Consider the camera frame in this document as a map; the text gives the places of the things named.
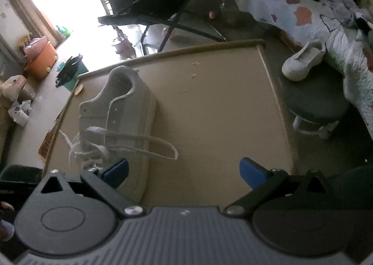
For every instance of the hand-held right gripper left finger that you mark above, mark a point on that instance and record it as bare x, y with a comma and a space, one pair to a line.
116, 170

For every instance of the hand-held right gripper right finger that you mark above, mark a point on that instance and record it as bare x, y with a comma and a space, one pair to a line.
250, 173

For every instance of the white shoelace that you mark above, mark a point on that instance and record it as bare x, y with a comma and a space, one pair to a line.
96, 131

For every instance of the white sneaker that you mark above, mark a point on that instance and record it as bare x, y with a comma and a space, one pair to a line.
131, 113
303, 61

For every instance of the dark round stool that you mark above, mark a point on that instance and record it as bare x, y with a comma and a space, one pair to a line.
314, 99

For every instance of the green bin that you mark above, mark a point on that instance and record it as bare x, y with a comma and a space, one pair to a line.
72, 81

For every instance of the white plastic bag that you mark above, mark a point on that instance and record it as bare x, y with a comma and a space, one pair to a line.
19, 113

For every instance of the orange pot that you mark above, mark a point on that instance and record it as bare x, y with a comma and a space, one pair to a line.
40, 64

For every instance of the black folding chair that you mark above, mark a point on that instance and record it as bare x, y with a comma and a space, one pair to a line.
145, 3

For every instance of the heart patchwork quilt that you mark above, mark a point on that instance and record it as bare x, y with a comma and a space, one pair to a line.
291, 0

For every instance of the lavender clothes pile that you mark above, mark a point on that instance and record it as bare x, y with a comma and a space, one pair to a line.
341, 6

